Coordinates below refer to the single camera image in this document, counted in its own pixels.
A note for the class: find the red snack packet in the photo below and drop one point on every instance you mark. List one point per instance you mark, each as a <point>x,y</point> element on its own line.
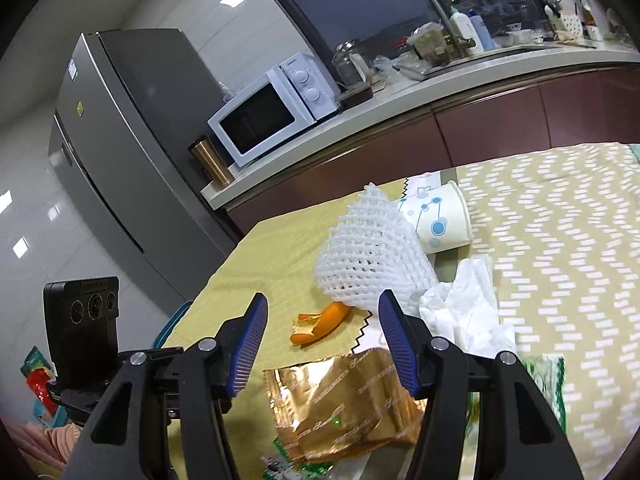
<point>42,390</point>

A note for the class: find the white foam fruit net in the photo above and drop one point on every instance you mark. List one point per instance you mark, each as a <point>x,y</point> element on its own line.
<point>370,250</point>

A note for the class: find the white and blue bottle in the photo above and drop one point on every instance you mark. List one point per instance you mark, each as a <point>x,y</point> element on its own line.
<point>482,32</point>

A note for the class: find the blue plastic bin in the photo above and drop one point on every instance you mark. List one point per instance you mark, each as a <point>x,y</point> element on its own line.
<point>172,322</point>

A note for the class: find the white perforated utensil holder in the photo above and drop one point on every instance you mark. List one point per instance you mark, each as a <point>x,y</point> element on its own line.
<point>567,20</point>

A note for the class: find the gold foil packet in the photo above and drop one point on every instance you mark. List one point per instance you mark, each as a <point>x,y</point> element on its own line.
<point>340,405</point>

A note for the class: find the yellow patterned tablecloth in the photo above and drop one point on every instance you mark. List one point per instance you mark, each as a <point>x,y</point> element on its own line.
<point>550,240</point>

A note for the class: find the grey refrigerator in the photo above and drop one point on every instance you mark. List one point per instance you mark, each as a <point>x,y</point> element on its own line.
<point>130,135</point>

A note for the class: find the gold metal tumbler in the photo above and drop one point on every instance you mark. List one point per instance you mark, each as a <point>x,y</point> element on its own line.
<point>212,160</point>

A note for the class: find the steel kitchen faucet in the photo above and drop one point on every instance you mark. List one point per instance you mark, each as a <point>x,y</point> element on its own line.
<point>440,5</point>

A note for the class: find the orange peel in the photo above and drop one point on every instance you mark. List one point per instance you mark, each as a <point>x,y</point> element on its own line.
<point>327,322</point>

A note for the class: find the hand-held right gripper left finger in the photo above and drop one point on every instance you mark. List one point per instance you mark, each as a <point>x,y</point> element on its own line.
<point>247,345</point>

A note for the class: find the clear food container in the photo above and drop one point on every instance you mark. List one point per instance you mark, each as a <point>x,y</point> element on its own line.
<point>430,40</point>

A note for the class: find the blue dotted paper cup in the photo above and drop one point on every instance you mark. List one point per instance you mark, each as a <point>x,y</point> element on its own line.
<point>440,220</point>

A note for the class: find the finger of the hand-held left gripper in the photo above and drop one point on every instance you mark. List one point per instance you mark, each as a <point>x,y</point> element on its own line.
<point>167,375</point>

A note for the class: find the white pump bottle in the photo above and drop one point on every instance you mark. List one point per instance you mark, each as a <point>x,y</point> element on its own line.
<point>462,32</point>

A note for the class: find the dark wooden tray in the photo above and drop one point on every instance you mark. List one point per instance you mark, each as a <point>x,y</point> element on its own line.
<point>357,96</point>

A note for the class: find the kitchen counter with maroon cabinets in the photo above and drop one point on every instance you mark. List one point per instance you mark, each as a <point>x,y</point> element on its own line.
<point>500,115</point>

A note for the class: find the glass teapot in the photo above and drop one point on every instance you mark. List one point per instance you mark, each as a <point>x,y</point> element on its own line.
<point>350,62</point>

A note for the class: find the white microwave oven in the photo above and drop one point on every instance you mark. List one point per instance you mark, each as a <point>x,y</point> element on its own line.
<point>260,115</point>

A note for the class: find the dark window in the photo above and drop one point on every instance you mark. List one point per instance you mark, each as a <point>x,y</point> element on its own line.
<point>360,0</point>

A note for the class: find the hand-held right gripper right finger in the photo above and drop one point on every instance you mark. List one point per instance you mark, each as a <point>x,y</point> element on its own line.
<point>395,340</point>

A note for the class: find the white tissue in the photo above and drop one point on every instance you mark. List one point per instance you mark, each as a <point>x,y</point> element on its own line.
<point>467,305</point>

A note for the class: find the person's left forearm pink sleeve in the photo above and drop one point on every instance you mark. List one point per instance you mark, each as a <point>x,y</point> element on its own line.
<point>55,447</point>

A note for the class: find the clear plastic bags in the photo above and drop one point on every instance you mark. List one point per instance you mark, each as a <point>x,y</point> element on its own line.
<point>400,67</point>

